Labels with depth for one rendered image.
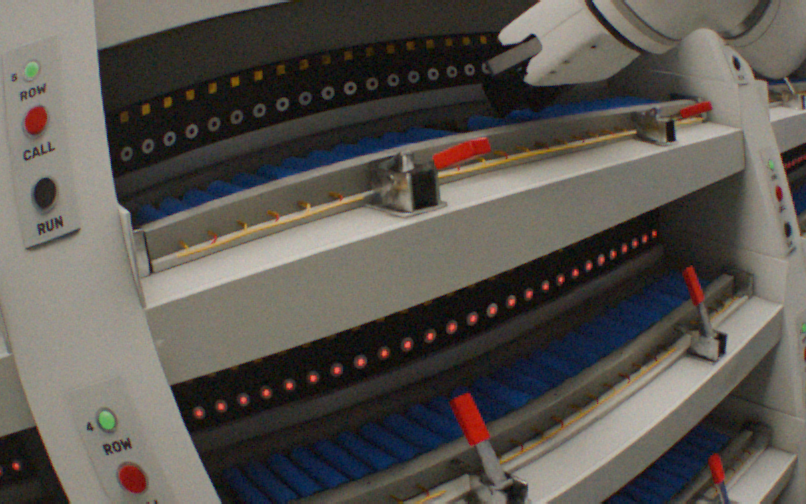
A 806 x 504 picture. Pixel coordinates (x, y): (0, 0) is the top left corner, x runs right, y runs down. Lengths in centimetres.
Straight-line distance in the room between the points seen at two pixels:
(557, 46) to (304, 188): 18
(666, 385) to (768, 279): 23
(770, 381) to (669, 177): 33
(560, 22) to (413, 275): 19
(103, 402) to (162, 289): 8
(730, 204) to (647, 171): 23
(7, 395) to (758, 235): 72
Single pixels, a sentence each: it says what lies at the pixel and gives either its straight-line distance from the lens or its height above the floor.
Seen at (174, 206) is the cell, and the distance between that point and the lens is 49.
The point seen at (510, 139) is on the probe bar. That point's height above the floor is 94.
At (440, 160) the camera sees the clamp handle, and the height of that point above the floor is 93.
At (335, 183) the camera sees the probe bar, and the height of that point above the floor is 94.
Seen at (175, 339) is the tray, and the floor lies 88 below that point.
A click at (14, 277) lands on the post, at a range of 37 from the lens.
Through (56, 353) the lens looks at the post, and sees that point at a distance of 37.
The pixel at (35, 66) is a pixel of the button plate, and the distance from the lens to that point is 40.
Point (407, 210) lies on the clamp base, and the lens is 45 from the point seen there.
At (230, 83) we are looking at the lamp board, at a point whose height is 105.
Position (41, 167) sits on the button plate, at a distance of 38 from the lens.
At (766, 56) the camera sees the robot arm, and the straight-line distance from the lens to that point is 48.
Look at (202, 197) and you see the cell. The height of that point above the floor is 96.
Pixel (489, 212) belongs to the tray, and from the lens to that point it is 47.
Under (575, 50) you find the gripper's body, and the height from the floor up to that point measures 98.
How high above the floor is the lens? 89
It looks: level
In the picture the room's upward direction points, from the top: 18 degrees counter-clockwise
